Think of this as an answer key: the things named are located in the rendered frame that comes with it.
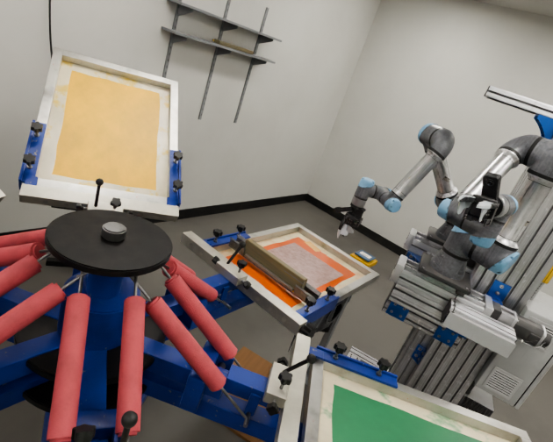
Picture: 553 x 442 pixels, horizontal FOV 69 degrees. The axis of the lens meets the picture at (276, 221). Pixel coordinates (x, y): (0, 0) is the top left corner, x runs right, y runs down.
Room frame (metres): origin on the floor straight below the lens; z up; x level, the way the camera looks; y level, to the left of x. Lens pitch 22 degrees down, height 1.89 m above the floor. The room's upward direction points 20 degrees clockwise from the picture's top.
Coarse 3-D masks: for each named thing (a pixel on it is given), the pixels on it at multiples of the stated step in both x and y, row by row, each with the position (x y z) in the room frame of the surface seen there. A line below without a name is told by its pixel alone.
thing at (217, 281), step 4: (212, 276) 1.33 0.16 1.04; (216, 276) 1.34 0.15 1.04; (220, 276) 1.35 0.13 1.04; (204, 280) 1.29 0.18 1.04; (208, 280) 1.30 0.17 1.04; (212, 280) 1.31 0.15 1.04; (216, 280) 1.31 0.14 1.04; (220, 280) 1.32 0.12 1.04; (224, 280) 1.33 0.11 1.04; (212, 284) 1.28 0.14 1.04; (216, 284) 1.29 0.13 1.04; (220, 284) 1.30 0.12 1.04; (224, 284) 1.31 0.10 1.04; (228, 284) 1.33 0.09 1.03; (232, 284) 1.35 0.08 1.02; (216, 288) 1.28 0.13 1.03; (220, 288) 1.30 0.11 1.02; (232, 288) 1.36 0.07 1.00; (236, 288) 1.38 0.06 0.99; (220, 292) 1.31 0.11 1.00
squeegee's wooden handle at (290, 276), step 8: (248, 240) 1.70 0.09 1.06; (248, 248) 1.69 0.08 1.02; (256, 248) 1.66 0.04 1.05; (264, 248) 1.67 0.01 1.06; (256, 256) 1.66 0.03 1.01; (264, 256) 1.63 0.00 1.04; (272, 256) 1.62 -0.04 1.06; (264, 264) 1.63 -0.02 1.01; (272, 264) 1.61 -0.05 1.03; (280, 264) 1.59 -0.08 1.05; (272, 272) 1.60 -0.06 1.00; (280, 272) 1.58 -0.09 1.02; (288, 272) 1.56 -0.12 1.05; (296, 272) 1.56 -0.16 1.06; (288, 280) 1.55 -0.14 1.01; (296, 280) 1.53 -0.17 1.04; (304, 280) 1.52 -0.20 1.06; (304, 288) 1.54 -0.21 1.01
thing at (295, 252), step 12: (288, 240) 2.07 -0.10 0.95; (300, 240) 2.13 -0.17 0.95; (276, 252) 1.89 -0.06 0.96; (288, 252) 1.94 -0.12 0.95; (300, 252) 1.99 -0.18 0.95; (312, 252) 2.04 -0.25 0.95; (252, 264) 1.68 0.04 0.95; (288, 264) 1.80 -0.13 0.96; (300, 264) 1.85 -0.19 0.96; (252, 276) 1.57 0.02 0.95; (264, 276) 1.61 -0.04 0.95
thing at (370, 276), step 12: (276, 228) 2.10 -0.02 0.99; (288, 228) 2.16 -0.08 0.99; (300, 228) 2.24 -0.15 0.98; (312, 240) 2.18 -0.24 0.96; (324, 240) 2.17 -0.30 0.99; (336, 252) 2.09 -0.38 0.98; (348, 264) 2.04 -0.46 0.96; (360, 264) 2.02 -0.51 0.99; (372, 276) 1.93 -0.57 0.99; (348, 288) 1.72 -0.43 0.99; (360, 288) 1.80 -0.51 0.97
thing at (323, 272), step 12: (312, 264) 1.90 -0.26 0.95; (324, 264) 1.94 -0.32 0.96; (336, 264) 2.00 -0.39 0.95; (312, 276) 1.77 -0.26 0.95; (324, 276) 1.81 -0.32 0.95; (336, 276) 1.86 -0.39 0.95; (348, 276) 1.90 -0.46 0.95; (276, 288) 1.55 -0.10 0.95; (324, 288) 1.70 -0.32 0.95; (288, 300) 1.49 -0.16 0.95; (300, 300) 1.52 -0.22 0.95
